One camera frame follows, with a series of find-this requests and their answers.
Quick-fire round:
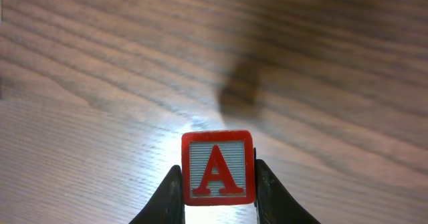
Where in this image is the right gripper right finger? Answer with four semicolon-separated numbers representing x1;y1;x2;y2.
253;148;320;224

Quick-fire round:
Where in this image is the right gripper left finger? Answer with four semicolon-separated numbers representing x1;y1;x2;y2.
130;165;185;224

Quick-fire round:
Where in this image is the red A block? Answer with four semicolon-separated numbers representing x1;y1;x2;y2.
181;130;256;206

